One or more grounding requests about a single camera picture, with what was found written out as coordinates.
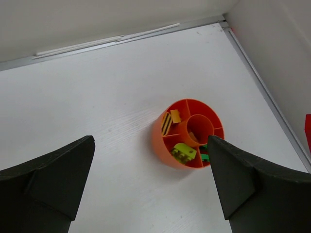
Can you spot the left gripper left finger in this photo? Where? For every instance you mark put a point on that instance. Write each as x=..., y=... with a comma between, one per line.
x=43, y=195

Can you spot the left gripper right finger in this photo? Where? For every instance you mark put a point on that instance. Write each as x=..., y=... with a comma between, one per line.
x=256, y=195

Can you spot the lime green large lego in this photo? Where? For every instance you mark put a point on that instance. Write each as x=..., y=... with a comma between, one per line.
x=183, y=153

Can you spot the red yellow striped lego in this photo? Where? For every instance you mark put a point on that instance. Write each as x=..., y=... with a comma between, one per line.
x=171, y=117

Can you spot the dark green long lego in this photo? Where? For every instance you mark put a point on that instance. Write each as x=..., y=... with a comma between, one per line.
x=204, y=153

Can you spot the orange round divided container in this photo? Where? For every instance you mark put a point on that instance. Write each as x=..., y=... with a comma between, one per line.
x=198, y=122

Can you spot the red object on wall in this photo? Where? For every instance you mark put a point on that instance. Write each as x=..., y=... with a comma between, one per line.
x=308, y=130

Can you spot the aluminium rail right side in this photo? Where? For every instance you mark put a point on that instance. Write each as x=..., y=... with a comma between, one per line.
x=296, y=144

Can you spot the white strip at back wall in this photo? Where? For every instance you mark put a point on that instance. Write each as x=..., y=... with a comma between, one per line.
x=85, y=45

